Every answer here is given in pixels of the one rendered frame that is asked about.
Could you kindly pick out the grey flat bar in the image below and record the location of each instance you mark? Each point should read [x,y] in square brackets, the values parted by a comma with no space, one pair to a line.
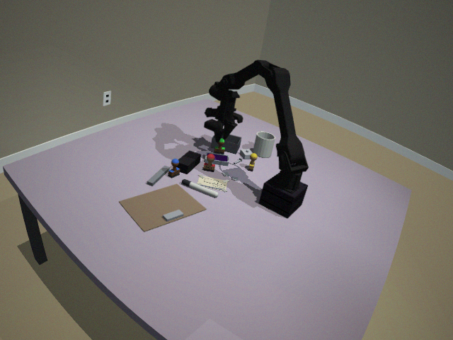
[156,177]

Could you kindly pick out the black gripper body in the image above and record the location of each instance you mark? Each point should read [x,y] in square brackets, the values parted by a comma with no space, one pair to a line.
[225,115]

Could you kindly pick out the red-handled rubber stamp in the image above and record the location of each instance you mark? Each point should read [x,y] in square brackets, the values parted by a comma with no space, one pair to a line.
[209,166]

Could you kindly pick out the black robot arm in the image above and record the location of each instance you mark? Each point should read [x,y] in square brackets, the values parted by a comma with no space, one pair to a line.
[292,160]

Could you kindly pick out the grey cylindrical cup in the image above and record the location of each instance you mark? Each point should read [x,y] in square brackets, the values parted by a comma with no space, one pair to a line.
[264,144]

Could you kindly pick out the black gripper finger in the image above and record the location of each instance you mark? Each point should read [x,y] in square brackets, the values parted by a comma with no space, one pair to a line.
[228,129]
[218,135]

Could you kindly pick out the white marker with black cap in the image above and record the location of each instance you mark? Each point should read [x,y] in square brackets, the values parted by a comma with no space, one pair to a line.
[200,188]

